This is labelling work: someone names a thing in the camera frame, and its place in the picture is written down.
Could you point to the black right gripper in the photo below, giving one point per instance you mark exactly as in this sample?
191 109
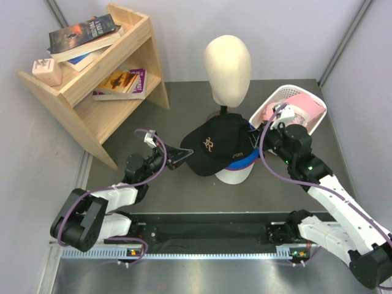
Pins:
267 131

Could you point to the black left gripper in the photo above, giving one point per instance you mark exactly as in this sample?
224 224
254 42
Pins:
174 155

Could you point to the black cap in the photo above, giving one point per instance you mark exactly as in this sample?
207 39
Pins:
219 142

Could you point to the blue cap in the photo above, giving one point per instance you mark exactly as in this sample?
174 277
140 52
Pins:
254 154

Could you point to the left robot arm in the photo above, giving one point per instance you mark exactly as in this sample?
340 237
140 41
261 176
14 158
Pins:
88 217

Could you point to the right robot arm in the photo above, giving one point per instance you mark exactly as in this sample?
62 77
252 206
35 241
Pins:
362 243

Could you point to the white perforated basket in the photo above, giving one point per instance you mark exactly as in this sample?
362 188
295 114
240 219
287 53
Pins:
286 91

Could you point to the light pink cap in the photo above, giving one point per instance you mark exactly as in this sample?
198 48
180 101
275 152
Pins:
307 110

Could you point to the beige mannequin head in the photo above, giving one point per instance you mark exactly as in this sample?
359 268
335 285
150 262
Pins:
228 66

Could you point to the orange purple book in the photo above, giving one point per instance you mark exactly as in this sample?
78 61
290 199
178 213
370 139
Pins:
122 85

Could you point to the wooden shelf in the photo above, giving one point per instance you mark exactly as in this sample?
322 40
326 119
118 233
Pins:
92 122

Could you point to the blue cover book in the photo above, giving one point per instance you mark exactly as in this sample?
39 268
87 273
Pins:
81 62

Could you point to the pink power adapter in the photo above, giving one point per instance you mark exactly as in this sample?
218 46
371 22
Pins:
47 71

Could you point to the dark cover paperback book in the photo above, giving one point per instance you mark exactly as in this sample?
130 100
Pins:
83 38

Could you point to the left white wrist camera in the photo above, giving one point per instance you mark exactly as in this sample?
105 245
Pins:
150 139

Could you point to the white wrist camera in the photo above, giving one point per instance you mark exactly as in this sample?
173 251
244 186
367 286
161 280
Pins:
150 139
284 113

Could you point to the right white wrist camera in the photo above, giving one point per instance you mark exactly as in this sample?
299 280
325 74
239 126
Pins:
284 113

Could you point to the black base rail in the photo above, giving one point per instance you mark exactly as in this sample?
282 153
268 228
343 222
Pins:
247 232

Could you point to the white slotted cable duct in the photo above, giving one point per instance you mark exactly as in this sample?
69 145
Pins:
133 252

